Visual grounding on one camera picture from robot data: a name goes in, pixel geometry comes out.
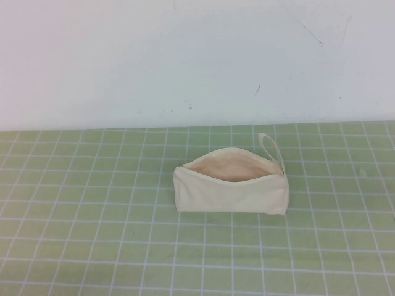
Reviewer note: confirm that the cream fabric pencil case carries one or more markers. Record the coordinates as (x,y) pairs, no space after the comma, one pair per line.
(228,192)

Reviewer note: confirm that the green grid table mat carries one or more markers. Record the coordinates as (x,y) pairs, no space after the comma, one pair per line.
(108,216)

